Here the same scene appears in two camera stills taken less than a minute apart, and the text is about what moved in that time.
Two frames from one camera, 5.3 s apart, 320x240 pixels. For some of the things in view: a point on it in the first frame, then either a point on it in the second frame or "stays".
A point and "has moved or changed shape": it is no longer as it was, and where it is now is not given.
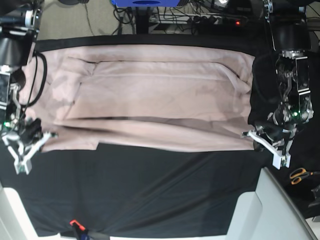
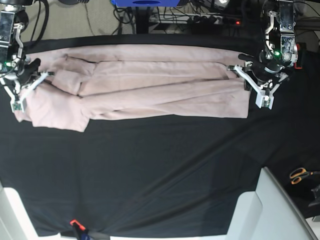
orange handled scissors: x=298 y=174 stays
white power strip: x=187 y=18 stays
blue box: x=146 y=3 stays
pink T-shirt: x=189 y=97 has moved or changed shape
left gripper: x=30 y=136 → x=28 y=76
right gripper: x=277 y=140 → x=263 y=78
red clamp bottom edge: x=81 y=228 stays
